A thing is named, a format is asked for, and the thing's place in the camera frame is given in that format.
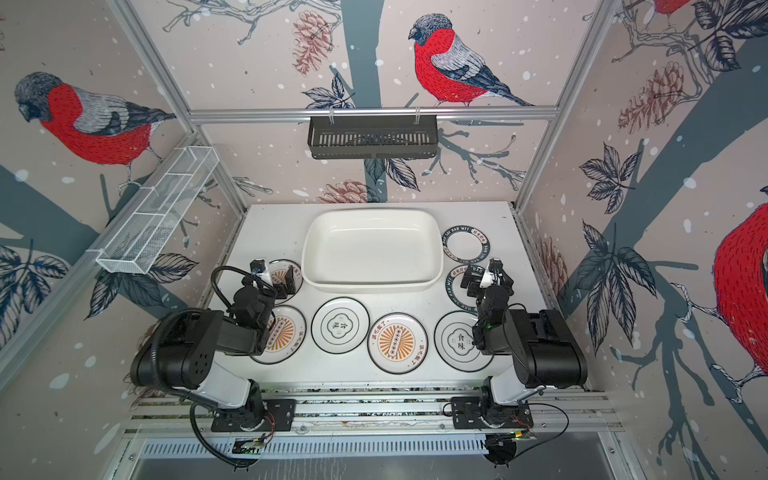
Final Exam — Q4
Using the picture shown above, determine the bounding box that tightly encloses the green rim plate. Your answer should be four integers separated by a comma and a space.
444, 264, 484, 313
442, 225, 491, 264

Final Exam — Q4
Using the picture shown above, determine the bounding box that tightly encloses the white clover plate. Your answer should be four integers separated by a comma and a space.
434, 311, 493, 373
311, 297, 371, 355

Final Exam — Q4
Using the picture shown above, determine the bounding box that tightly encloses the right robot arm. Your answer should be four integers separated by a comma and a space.
461, 259, 588, 425

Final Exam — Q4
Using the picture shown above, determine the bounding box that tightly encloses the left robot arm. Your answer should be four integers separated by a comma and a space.
129, 259, 297, 428

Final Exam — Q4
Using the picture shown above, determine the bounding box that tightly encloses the white plastic bin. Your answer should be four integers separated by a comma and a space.
301, 208, 444, 293

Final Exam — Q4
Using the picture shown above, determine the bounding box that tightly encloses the orange sunburst plate upper left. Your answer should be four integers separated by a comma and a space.
268, 259, 303, 305

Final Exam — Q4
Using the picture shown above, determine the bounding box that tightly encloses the orange sunburst plate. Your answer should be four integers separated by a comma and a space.
251, 305, 307, 365
268, 259, 303, 305
366, 312, 429, 375

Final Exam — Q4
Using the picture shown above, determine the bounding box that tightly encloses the orange sunburst plate lower left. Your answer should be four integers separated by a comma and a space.
251, 305, 307, 365

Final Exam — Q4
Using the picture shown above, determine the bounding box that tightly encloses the orange sunburst plate centre right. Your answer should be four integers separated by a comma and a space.
366, 312, 429, 375

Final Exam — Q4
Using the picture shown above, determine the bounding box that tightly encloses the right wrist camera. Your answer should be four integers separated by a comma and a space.
480, 258, 504, 288

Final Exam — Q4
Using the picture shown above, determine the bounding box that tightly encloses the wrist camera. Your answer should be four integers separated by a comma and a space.
480, 258, 504, 288
249, 259, 269, 277

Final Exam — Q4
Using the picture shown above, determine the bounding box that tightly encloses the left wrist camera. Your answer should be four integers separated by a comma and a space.
249, 259, 269, 277

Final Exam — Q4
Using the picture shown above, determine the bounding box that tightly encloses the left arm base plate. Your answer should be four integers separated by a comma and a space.
211, 399, 296, 433

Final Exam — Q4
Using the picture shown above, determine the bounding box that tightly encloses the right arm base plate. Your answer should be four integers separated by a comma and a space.
450, 396, 533, 430

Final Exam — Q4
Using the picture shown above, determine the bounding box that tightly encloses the black hanging wire basket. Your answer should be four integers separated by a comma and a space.
307, 116, 439, 160

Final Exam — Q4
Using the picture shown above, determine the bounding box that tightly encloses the horizontal aluminium rail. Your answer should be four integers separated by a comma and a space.
187, 106, 560, 125

